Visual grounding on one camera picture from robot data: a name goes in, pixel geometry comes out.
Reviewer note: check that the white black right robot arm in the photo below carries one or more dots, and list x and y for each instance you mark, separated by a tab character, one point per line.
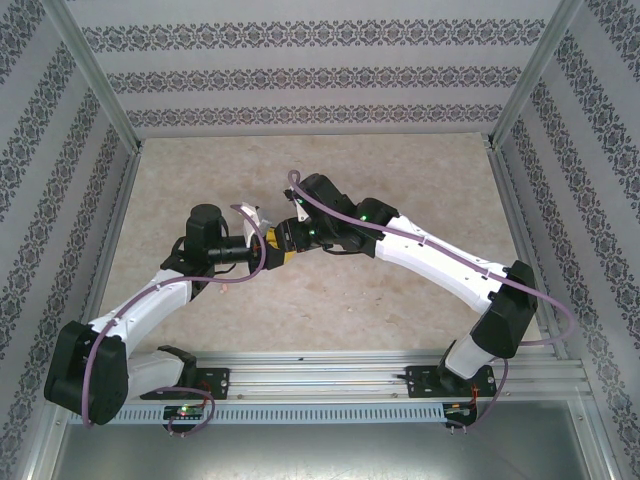
440	260

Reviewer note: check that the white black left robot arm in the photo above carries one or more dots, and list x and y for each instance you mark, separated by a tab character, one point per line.
85	370

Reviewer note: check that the small circuit board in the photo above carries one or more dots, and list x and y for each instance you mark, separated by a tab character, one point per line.
460	409
185	412

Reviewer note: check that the grey metal sheet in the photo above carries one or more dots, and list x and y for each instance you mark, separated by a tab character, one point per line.
320	455

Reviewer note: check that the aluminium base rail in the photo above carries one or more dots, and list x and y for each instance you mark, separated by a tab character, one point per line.
325	380

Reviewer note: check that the aluminium frame post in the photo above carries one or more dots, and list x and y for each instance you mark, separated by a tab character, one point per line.
535	75
97	75

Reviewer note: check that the aluminium frame side rail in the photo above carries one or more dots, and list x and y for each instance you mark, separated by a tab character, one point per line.
522	225

